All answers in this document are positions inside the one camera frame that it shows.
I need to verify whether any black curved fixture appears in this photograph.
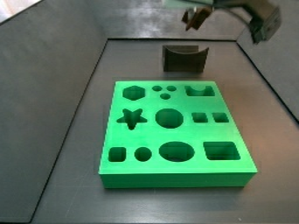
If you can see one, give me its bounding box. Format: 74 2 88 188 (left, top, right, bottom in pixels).
162 45 209 73

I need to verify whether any green shape sorter block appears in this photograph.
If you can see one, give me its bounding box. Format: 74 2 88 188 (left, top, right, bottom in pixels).
98 80 257 188

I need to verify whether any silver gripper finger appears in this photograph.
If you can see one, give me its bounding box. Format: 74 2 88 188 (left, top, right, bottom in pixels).
181 8 196 24

